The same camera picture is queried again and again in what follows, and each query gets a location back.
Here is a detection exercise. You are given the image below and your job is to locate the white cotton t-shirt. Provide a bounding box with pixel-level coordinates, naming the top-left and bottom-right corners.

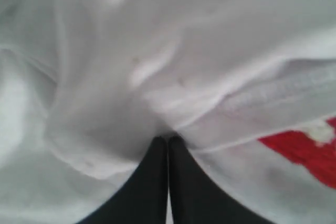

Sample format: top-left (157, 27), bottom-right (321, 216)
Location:
top-left (1, 0), bottom-right (335, 223)

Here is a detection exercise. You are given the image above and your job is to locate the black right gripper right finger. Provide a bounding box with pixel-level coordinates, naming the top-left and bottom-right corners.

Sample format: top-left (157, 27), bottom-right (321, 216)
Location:
top-left (168, 136), bottom-right (270, 224)

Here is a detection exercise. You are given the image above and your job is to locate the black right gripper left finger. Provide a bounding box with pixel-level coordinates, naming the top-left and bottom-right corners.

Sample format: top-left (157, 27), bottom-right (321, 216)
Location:
top-left (80, 137), bottom-right (168, 224)

